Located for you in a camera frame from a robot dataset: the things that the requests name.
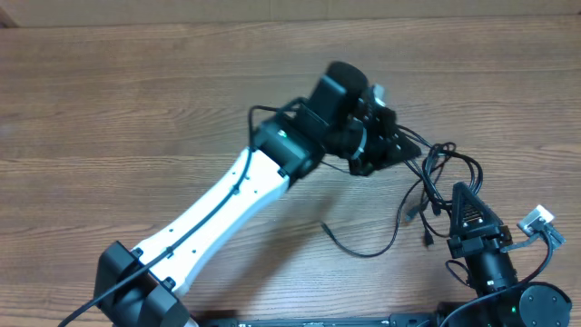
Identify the black cable bundle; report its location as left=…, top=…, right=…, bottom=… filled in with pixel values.
left=320, top=124, right=485, bottom=259

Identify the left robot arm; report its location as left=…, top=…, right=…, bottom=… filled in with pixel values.
left=94, top=62, right=420, bottom=326

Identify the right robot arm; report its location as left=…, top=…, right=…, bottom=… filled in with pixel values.
left=436, top=183, right=573, bottom=327

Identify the black right camera cable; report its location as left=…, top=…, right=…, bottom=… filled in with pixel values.
left=438, top=231, right=557, bottom=327

